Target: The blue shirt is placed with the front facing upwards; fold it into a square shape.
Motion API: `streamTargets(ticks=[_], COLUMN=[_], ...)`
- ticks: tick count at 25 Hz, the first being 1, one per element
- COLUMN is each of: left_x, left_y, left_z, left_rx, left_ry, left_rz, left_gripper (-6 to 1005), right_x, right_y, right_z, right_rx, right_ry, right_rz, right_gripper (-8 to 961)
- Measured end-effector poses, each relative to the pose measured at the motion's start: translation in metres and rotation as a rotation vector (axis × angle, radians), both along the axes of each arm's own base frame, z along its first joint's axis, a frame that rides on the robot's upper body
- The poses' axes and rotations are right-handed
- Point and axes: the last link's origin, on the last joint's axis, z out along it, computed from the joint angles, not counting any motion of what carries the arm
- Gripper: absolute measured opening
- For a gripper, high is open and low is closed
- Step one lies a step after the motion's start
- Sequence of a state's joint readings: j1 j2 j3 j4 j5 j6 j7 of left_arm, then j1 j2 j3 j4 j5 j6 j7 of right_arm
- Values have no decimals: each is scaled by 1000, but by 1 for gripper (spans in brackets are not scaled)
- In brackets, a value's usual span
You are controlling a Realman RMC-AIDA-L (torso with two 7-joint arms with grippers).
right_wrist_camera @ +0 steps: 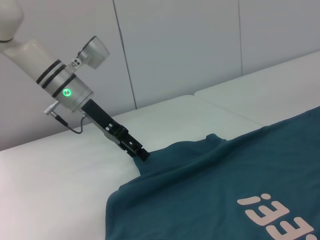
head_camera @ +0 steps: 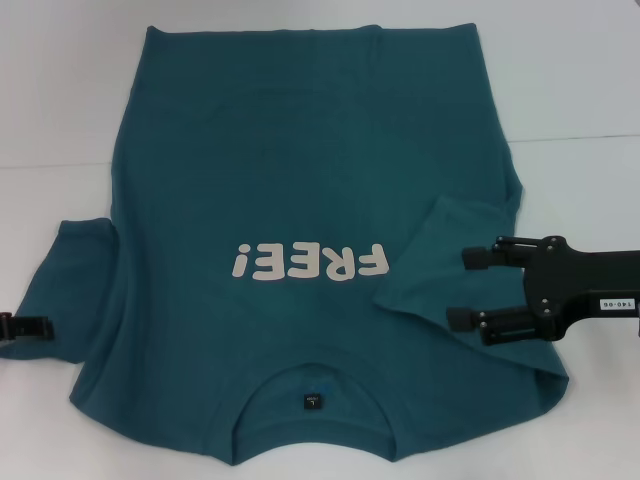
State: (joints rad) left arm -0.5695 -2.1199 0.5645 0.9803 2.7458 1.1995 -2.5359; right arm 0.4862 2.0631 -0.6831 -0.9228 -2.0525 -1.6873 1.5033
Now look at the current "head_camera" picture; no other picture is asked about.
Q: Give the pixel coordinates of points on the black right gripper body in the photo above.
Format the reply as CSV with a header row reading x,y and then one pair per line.
x,y
575,285

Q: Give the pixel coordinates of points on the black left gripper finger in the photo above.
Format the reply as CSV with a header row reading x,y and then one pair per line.
x,y
27,327

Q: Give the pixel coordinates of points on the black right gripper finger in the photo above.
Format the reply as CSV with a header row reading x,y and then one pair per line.
x,y
477,259
510,327

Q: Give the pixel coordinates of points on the teal FREE print T-shirt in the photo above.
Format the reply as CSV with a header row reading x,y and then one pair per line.
x,y
300,150

